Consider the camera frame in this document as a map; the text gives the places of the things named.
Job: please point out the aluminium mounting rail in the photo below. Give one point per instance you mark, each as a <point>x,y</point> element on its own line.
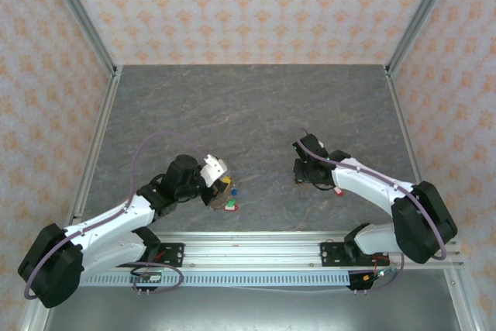
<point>252,249</point>

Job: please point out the left controller board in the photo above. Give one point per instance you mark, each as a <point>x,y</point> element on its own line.
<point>149,277</point>

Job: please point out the right controller board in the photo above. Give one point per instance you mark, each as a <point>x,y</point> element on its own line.
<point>360,280</point>

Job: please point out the controller board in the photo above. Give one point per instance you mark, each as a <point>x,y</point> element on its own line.
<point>149,277</point>
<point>360,280</point>

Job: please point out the aluminium frame bar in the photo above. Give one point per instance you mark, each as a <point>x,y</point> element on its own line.
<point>464,307</point>
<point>33,319</point>

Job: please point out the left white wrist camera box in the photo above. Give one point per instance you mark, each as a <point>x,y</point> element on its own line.
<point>213,170</point>

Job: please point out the aluminium corner post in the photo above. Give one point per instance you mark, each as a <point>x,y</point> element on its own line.
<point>83,17</point>
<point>420,17</point>

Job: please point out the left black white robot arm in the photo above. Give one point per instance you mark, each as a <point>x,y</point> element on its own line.
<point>108,218</point>

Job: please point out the key with red tag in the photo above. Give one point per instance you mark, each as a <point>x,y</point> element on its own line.
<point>231,208</point>
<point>339,191</point>

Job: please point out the metal disc with keyrings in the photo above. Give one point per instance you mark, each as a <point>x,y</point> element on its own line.
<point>221,201</point>

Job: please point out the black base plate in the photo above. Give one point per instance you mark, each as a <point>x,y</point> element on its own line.
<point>333,253</point>
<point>174,253</point>

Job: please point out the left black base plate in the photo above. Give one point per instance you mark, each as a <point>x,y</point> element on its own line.
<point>174,253</point>

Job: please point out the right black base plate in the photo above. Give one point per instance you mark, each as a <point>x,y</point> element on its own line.
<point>333,253</point>

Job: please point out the aluminium side rail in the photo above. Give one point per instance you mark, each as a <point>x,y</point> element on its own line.
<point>407,133</point>
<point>93,152</point>

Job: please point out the grey metal sheet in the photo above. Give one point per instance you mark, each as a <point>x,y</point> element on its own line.
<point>252,311</point>

